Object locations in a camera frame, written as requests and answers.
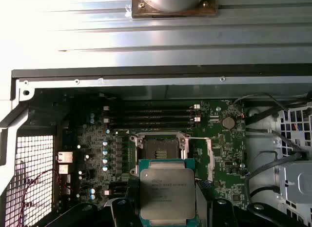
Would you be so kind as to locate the black PC case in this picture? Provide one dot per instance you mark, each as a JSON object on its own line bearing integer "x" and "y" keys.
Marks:
{"x": 156, "y": 82}

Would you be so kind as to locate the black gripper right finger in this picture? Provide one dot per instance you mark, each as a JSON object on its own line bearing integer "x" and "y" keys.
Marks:
{"x": 221, "y": 214}

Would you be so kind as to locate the RAM slot white clips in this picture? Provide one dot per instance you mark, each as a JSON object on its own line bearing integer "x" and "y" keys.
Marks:
{"x": 151, "y": 107}
{"x": 151, "y": 119}

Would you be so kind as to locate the square brown base plate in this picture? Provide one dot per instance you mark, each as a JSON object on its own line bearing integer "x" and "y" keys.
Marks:
{"x": 209, "y": 13}

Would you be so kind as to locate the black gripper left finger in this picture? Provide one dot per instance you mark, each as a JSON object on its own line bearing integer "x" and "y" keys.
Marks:
{"x": 122, "y": 214}

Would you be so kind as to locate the metal drive cage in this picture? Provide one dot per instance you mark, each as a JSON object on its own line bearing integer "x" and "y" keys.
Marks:
{"x": 295, "y": 185}

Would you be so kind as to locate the green motherboard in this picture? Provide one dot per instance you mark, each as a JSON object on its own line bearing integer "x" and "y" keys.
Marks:
{"x": 219, "y": 144}

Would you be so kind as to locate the silver green CPU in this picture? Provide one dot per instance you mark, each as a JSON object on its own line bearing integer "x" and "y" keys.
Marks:
{"x": 168, "y": 188}

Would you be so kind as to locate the CPU socket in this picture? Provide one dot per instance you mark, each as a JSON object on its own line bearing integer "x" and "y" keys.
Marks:
{"x": 158, "y": 146}

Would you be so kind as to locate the coin cell battery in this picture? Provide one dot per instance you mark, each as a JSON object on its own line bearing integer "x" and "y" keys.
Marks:
{"x": 228, "y": 122}

